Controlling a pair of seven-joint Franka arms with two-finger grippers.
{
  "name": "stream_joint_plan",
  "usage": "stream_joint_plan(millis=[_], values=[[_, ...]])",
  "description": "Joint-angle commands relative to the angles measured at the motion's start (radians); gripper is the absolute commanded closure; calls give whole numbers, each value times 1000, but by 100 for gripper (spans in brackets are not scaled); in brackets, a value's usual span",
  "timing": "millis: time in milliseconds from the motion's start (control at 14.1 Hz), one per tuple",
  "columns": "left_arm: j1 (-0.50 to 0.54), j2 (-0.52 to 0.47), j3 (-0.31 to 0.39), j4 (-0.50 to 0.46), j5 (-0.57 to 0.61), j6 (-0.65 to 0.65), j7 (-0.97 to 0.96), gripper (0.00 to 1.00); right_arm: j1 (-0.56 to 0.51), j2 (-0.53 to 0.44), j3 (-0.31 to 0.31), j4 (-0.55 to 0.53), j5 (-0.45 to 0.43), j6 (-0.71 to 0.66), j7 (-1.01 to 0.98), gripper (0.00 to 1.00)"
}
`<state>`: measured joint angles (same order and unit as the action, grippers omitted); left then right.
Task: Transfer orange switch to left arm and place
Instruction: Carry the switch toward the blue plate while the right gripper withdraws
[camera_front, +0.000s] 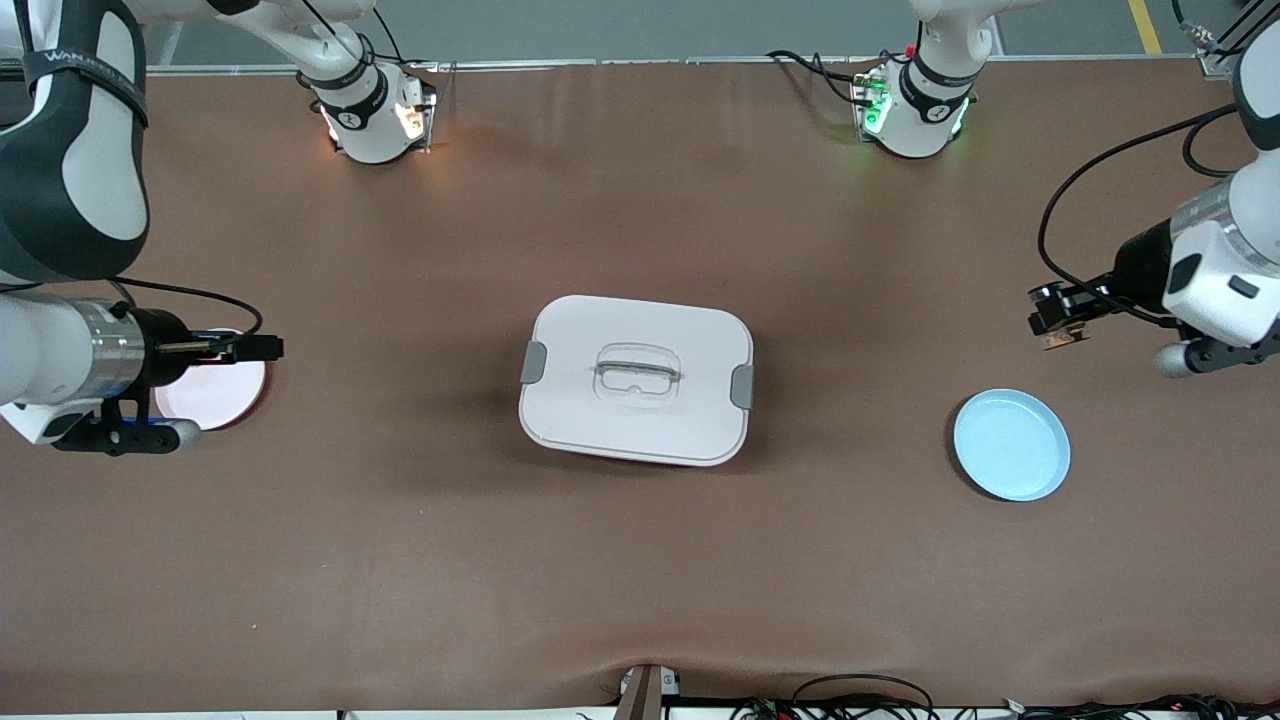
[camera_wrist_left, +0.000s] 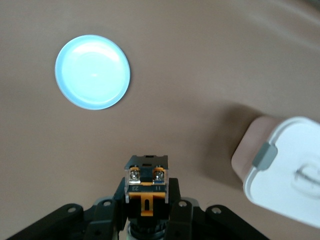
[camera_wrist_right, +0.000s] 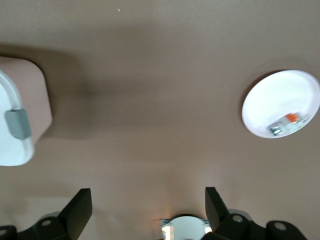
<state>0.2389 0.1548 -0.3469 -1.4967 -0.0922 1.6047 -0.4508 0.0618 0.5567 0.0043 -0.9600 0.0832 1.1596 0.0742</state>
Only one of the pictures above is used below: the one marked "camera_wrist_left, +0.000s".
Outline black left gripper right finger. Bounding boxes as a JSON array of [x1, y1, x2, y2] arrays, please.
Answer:
[[167, 177, 271, 240]]

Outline orange black push-button switch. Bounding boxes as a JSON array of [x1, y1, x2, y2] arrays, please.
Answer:
[[124, 154, 171, 240]]

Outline light blue round plate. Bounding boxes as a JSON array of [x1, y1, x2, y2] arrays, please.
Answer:
[[54, 34, 132, 111]]

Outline white lidded storage box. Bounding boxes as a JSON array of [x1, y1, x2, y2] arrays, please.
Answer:
[[231, 115, 320, 230]]

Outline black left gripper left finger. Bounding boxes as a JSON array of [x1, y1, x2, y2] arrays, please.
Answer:
[[4, 176, 129, 240]]

